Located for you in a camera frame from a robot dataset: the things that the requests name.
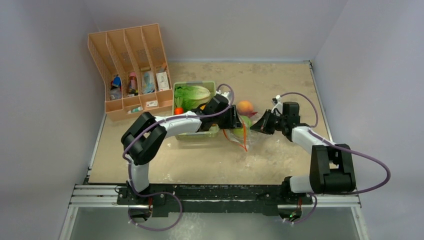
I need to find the pink plastic file organizer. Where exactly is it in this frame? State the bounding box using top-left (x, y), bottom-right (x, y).
top-left (87, 23), bottom-right (173, 122)

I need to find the fake napa cabbage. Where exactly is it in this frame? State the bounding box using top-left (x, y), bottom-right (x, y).
top-left (174, 85), bottom-right (212, 112)

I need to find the white staples box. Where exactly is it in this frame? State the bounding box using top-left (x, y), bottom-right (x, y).
top-left (146, 100), bottom-right (159, 108)

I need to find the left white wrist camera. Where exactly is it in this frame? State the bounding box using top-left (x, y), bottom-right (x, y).
top-left (215, 90), bottom-right (233, 102)

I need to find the blue object in organizer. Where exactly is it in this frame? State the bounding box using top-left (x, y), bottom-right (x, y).
top-left (110, 75), bottom-right (122, 89)

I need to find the light blue packet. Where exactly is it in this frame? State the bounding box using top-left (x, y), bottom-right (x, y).
top-left (141, 71), bottom-right (155, 94)

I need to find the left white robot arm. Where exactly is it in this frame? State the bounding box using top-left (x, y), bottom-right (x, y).
top-left (120, 94), bottom-right (243, 205)

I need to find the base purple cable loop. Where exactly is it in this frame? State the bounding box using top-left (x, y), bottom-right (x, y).
top-left (127, 191), bottom-right (184, 232)

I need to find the green white glue stick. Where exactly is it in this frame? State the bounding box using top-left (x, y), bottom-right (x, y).
top-left (127, 106), bottom-right (143, 114)

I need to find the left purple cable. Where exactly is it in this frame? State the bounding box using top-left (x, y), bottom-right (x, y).
top-left (122, 83), bottom-right (235, 200)

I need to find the clear zip top bag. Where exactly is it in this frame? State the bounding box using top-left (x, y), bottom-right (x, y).
top-left (222, 115), bottom-right (264, 152)

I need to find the fake green cabbage head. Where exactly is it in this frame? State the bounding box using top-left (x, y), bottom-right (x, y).
top-left (232, 115), bottom-right (253, 139)

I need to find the fake peach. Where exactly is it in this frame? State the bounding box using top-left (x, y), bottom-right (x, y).
top-left (236, 100), bottom-right (254, 116)

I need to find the pink capped bottle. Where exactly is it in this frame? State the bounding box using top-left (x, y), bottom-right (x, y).
top-left (127, 71), bottom-right (139, 97)

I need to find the fake red chili pepper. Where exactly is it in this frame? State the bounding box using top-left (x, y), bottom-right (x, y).
top-left (248, 111), bottom-right (258, 118)

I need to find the white packaged item card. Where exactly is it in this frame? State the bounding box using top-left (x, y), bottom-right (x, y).
top-left (156, 71), bottom-right (170, 91)

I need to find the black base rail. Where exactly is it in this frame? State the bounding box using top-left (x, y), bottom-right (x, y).
top-left (116, 177), bottom-right (314, 220)

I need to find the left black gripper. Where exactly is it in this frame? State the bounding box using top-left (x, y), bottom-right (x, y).
top-left (213, 106), bottom-right (242, 131)

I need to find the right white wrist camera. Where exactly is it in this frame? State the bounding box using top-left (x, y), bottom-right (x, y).
top-left (271, 95), bottom-right (283, 116)

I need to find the fake orange carrot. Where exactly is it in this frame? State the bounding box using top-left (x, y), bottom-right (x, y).
top-left (174, 97), bottom-right (184, 115)

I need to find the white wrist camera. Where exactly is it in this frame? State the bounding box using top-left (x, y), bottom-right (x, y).
top-left (271, 95), bottom-right (283, 116)
top-left (215, 90), bottom-right (233, 102)

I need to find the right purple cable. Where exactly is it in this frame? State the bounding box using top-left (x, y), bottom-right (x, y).
top-left (276, 92), bottom-right (392, 196)

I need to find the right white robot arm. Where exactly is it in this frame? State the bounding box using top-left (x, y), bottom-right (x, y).
top-left (250, 101), bottom-right (356, 204)

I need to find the light green plastic basket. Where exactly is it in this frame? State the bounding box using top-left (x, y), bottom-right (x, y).
top-left (172, 80), bottom-right (219, 140)

